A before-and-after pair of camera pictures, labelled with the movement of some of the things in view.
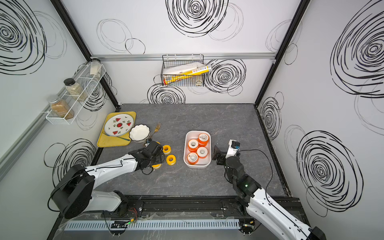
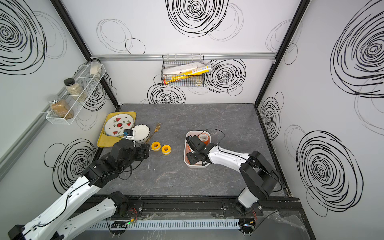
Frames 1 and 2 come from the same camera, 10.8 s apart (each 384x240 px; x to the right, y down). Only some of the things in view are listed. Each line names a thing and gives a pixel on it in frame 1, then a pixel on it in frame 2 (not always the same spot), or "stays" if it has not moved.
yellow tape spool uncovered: (166, 149) stays
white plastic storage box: (197, 149) stays
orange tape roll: (203, 139) stays
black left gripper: (161, 157) -> (143, 151)
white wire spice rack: (62, 111) stays
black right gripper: (217, 153) -> (191, 158)
